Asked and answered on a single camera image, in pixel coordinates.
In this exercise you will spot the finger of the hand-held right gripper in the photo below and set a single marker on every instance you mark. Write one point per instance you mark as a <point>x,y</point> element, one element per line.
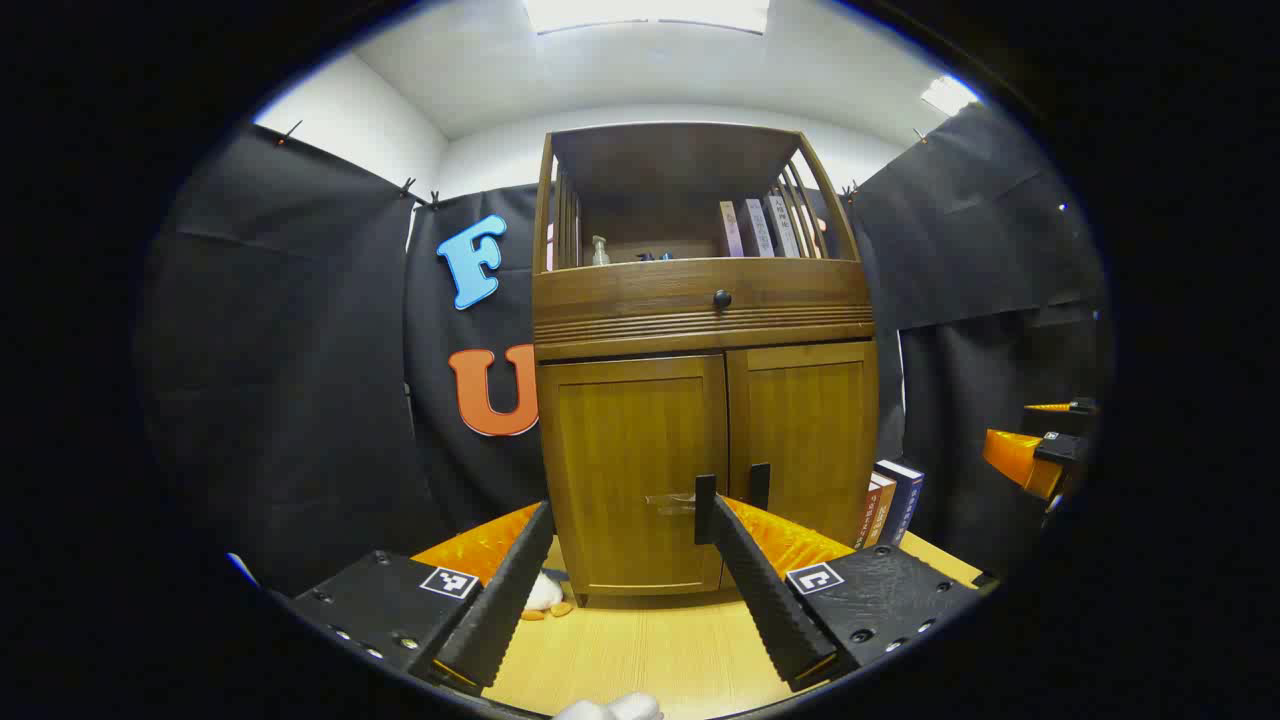
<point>1012,455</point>
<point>1062,406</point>

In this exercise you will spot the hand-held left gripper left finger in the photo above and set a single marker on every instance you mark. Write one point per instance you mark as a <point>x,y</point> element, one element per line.
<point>500,600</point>

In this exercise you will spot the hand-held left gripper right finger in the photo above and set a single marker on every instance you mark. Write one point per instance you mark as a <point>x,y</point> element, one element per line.
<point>765,600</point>

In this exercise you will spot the plain wooden shoe cabinet door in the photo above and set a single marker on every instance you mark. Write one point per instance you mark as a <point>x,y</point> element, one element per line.
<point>810,430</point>

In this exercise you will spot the taped wooden shoe cabinet door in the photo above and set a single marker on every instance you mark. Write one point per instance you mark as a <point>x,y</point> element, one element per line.
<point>630,460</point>

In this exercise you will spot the wooden double-door shoe cabinet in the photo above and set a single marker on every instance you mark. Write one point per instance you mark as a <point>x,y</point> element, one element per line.
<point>670,160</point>

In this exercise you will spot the penguin plush toy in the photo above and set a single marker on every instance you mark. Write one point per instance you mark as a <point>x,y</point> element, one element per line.
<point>545,595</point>

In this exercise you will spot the dark blue book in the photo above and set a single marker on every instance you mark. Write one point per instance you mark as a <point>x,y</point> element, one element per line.
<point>904,498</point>

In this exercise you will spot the orange book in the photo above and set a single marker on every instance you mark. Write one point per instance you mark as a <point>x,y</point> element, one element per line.
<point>876,512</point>

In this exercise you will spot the grey upright book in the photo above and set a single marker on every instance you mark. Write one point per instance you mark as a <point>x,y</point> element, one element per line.
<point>784,228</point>

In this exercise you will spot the wooden drawer with black knob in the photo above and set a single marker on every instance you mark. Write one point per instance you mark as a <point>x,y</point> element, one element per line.
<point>640,295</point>

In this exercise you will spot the small ceiling light panel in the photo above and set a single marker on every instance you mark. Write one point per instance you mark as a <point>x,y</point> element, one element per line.
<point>948,95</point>

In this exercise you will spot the purple upright book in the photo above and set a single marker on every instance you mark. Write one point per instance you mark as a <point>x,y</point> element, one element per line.
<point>759,228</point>

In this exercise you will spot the pink upright book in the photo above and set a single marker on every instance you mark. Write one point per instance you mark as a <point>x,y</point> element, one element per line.
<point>732,230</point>

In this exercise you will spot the small blue object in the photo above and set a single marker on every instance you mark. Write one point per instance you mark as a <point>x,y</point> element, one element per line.
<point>655,257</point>

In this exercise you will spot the clear pump bottle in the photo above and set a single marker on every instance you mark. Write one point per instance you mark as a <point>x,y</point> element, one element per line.
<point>600,252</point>

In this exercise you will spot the large ceiling light panel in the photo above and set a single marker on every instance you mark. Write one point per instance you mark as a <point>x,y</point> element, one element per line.
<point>645,12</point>

